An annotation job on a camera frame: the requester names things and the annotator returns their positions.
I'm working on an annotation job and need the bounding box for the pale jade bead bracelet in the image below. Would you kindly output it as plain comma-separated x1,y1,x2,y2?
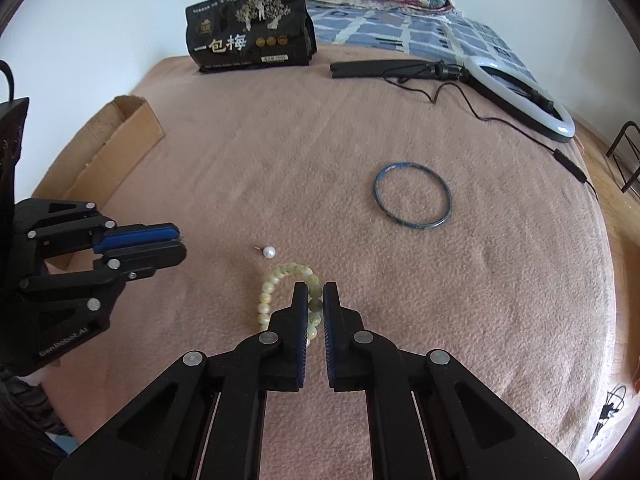
256,262,324,348

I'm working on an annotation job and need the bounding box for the black clothes rack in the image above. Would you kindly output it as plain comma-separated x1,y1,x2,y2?
605,120,640,195

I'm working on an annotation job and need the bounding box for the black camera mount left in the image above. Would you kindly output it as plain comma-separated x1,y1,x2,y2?
1,61,29,280

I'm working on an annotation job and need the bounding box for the open cardboard box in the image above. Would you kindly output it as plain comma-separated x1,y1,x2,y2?
30,94,167,273

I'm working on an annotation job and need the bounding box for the power strip with cables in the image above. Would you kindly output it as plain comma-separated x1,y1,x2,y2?
585,382,628,457

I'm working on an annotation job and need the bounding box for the white pearl earring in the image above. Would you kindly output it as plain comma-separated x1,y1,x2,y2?
255,245,277,259

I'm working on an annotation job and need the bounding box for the white ring light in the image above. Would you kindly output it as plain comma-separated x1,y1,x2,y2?
463,55,575,143

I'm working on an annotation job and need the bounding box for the black ring light cable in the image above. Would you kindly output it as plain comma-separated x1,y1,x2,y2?
382,66,599,201

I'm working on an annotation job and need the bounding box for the black snack bag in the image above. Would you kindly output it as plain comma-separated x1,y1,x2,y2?
186,0,317,73

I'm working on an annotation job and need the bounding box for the blue bangle bracelet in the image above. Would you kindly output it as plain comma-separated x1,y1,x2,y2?
373,160,454,231

